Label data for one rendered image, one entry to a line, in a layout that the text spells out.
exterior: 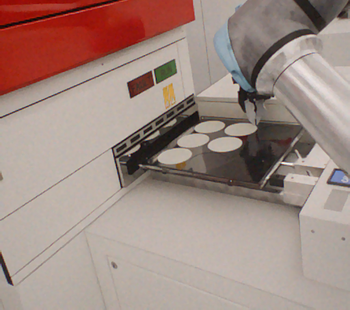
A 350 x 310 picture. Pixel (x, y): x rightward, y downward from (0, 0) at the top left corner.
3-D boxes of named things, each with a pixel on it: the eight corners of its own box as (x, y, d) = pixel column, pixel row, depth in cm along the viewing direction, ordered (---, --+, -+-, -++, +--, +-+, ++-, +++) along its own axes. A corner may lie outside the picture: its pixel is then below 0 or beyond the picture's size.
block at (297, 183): (284, 190, 92) (283, 179, 91) (288, 183, 94) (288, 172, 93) (321, 197, 87) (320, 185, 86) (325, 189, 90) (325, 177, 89)
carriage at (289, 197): (284, 203, 92) (282, 192, 91) (325, 137, 119) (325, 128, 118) (320, 211, 88) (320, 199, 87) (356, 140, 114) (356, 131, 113)
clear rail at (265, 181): (257, 190, 92) (256, 185, 92) (305, 126, 120) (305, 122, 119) (263, 191, 91) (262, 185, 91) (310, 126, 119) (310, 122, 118)
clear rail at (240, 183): (138, 168, 112) (137, 164, 112) (141, 166, 113) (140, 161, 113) (263, 191, 91) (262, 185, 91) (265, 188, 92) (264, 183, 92)
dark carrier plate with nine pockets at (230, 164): (143, 165, 113) (143, 163, 112) (202, 119, 138) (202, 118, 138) (258, 185, 93) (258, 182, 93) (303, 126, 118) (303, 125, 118)
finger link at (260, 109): (262, 129, 120) (260, 100, 116) (253, 123, 125) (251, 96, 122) (272, 126, 121) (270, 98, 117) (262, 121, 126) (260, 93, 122)
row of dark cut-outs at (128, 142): (113, 156, 109) (111, 148, 108) (193, 101, 141) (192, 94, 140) (115, 156, 108) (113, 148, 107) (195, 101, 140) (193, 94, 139)
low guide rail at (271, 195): (152, 178, 120) (150, 170, 118) (156, 176, 121) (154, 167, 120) (327, 214, 91) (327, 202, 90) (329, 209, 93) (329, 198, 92)
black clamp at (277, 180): (268, 185, 94) (268, 176, 93) (272, 181, 96) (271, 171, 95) (284, 187, 92) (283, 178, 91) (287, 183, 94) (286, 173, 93)
